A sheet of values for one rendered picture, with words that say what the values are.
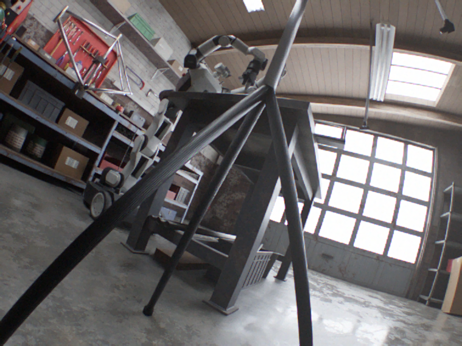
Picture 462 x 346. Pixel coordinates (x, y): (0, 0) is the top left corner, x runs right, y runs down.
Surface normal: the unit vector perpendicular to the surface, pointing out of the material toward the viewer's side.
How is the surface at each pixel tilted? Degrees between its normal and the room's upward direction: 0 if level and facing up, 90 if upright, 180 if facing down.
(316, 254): 90
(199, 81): 130
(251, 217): 90
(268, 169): 90
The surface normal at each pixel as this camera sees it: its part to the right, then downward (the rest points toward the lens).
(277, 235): -0.40, -0.33
